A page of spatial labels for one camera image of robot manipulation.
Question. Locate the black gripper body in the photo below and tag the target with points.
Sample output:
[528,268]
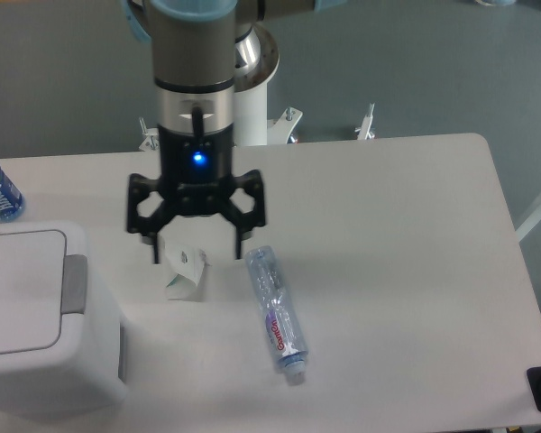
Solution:
[196,176]

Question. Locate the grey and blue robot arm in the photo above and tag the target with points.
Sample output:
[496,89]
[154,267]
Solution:
[196,72]

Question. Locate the white trash can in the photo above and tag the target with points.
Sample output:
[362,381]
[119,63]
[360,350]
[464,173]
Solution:
[61,329]

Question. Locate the crumpled white paper wrapper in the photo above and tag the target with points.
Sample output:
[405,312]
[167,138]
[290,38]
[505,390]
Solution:
[182,269]

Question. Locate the clear empty plastic bottle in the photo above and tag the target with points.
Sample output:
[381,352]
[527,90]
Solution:
[286,341]

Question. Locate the white robot pedestal with feet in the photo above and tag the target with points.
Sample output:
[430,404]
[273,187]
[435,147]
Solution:
[256,62]

